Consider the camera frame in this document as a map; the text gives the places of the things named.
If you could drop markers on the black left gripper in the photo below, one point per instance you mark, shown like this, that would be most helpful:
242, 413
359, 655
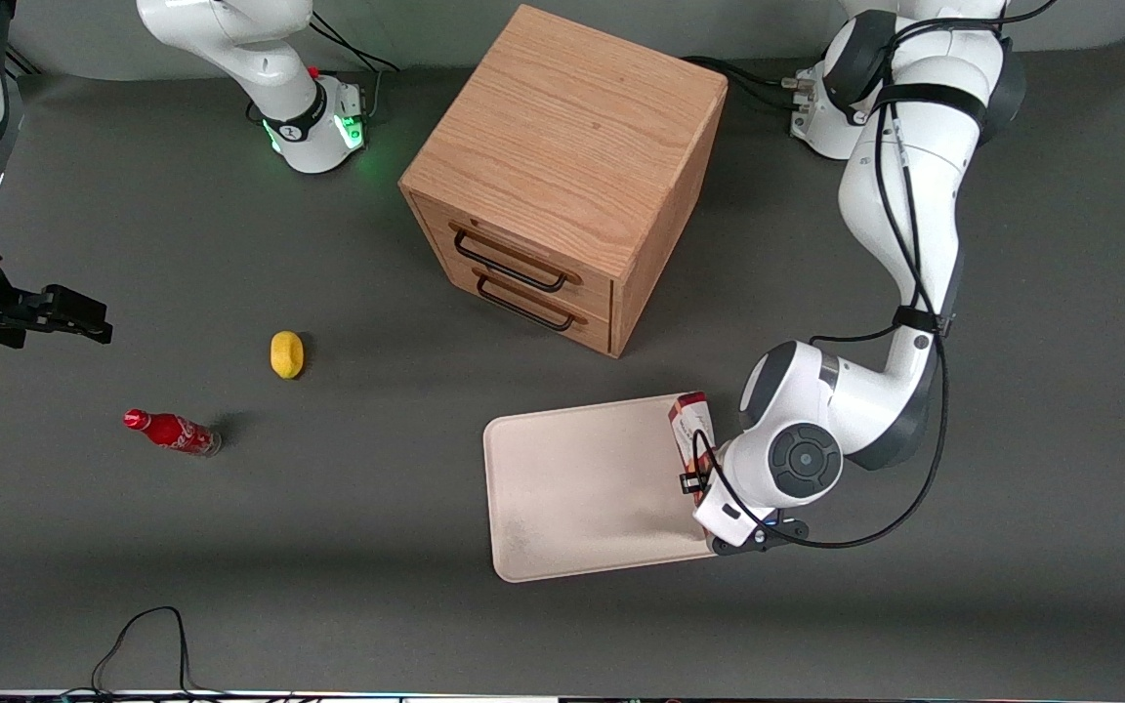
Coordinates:
694, 482

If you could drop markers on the red tartan shortbread cookie box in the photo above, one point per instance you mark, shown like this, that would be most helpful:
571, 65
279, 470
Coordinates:
689, 420

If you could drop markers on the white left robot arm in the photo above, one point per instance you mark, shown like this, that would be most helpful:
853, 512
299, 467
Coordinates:
904, 176

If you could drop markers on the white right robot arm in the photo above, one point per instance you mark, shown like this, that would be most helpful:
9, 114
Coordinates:
230, 29

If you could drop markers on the white plastic tray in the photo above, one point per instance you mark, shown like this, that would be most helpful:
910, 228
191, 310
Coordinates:
582, 488

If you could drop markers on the red cola bottle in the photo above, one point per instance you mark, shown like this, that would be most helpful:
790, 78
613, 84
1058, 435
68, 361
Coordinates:
172, 431

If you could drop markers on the yellow lemon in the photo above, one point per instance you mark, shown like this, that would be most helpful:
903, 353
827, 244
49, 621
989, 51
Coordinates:
286, 353

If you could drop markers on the wooden drawer cabinet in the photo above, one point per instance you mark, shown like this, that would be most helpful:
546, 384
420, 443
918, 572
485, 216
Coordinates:
562, 137

